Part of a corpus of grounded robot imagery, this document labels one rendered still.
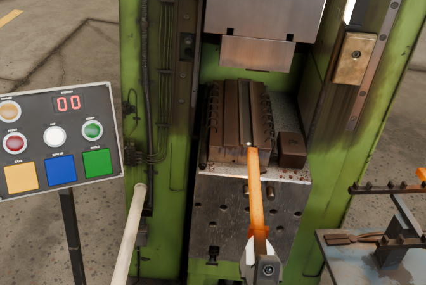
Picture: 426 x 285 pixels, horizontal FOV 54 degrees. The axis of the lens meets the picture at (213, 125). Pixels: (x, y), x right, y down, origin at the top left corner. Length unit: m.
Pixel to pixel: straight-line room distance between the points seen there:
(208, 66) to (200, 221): 0.63
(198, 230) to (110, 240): 0.87
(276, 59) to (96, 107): 0.52
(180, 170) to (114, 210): 0.92
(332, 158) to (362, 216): 1.14
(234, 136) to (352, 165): 0.50
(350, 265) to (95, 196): 1.54
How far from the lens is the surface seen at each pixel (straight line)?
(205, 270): 1.75
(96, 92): 1.23
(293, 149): 1.40
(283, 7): 1.13
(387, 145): 3.36
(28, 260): 2.34
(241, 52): 1.17
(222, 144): 1.37
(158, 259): 2.05
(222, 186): 1.39
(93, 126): 1.23
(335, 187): 1.73
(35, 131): 1.22
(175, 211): 1.79
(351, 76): 1.40
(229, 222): 1.52
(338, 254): 1.56
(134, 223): 1.56
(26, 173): 1.23
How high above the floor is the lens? 1.83
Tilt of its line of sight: 36 degrees down
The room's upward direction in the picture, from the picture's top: 7 degrees clockwise
